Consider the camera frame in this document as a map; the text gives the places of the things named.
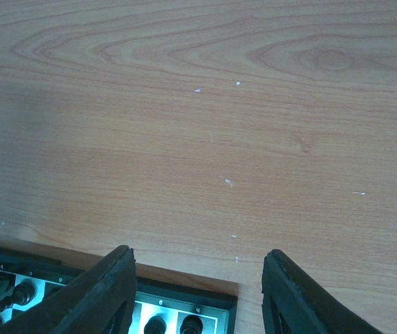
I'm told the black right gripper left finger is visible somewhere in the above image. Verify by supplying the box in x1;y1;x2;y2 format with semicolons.
0;245;137;333

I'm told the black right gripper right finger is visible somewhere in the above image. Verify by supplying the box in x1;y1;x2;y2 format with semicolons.
261;249;380;333

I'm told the black white chessboard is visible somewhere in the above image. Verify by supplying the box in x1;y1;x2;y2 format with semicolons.
0;248;237;333

